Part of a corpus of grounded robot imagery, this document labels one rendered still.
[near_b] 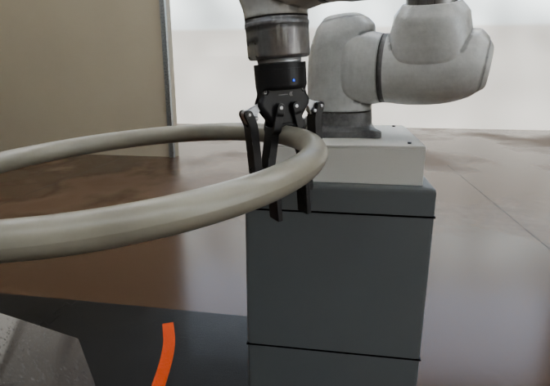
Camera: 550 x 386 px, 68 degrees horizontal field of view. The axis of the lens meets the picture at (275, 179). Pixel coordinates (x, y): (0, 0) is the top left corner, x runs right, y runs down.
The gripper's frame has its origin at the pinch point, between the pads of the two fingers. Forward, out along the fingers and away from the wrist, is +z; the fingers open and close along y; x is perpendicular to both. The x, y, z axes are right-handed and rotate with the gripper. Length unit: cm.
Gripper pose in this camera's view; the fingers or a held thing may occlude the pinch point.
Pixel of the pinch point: (289, 195)
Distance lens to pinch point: 64.1
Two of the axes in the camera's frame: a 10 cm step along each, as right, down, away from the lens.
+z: 0.8, 9.6, 2.6
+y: -8.8, 1.9, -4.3
